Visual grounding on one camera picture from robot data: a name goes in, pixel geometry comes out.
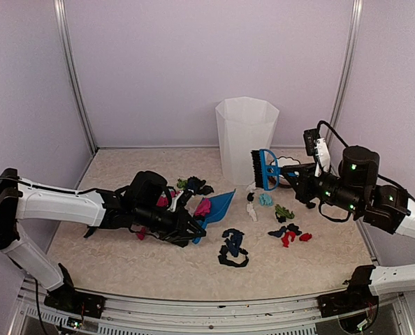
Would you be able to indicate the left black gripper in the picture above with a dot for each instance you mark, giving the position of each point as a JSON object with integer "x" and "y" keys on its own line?
{"x": 178, "y": 231}

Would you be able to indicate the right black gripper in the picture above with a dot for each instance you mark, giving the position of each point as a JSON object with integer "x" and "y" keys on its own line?
{"x": 302, "y": 185}

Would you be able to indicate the blue hand brush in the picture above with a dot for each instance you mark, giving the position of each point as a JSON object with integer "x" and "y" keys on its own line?
{"x": 263, "y": 170}

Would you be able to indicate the blue plastic dustpan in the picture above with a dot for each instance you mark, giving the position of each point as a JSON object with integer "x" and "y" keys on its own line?
{"x": 220, "y": 206}

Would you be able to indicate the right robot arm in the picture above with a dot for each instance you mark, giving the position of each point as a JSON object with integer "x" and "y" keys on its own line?
{"x": 355, "y": 189}

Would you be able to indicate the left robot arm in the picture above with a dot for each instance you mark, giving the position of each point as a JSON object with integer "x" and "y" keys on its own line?
{"x": 146, "y": 201}

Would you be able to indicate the red paper scraps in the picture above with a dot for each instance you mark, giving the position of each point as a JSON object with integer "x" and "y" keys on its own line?
{"x": 291, "y": 237}

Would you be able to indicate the white scalloped bowl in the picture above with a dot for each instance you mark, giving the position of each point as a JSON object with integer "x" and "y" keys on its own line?
{"x": 281, "y": 162}

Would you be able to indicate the green paper scrap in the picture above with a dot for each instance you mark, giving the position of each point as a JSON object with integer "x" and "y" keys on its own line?
{"x": 282, "y": 213}

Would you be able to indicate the light blue paper scrap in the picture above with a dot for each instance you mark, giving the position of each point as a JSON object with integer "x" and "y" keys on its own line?
{"x": 265, "y": 200}

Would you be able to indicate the navy blue paper scrap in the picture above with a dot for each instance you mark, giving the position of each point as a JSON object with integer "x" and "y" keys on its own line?
{"x": 233, "y": 239}

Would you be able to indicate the dark scrap cluster back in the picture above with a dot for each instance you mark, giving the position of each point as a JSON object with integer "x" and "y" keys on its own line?
{"x": 198, "y": 186}

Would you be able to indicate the white paper scrap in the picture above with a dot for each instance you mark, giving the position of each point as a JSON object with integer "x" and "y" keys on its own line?
{"x": 251, "y": 211}

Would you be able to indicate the translucent white waste bin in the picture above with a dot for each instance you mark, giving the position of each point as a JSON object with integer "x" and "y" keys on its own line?
{"x": 244, "y": 124}

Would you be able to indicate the dark blue scrap left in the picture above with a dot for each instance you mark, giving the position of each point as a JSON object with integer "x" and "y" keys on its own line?
{"x": 90, "y": 231}

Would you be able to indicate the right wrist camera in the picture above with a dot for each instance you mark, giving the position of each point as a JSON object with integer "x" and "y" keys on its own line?
{"x": 316, "y": 147}

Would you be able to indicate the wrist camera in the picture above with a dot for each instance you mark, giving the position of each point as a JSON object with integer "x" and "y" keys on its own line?
{"x": 316, "y": 147}
{"x": 180, "y": 200}

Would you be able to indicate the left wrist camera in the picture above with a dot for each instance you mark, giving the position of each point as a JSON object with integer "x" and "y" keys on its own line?
{"x": 180, "y": 200}

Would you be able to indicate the front aluminium rail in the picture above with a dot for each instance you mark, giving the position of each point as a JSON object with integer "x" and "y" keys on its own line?
{"x": 134, "y": 315}

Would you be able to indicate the right aluminium frame post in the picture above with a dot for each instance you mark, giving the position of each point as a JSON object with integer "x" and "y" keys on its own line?
{"x": 352, "y": 39}

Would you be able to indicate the aluminium frame post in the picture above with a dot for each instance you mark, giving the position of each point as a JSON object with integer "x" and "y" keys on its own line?
{"x": 65, "y": 38}
{"x": 352, "y": 39}

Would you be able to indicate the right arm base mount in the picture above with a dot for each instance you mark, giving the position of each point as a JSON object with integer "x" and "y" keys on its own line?
{"x": 355, "y": 297}

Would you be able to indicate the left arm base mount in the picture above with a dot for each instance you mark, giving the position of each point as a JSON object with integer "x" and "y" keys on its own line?
{"x": 67, "y": 298}

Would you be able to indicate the left aluminium frame post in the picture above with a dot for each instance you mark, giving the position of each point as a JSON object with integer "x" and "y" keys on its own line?
{"x": 65, "y": 38}

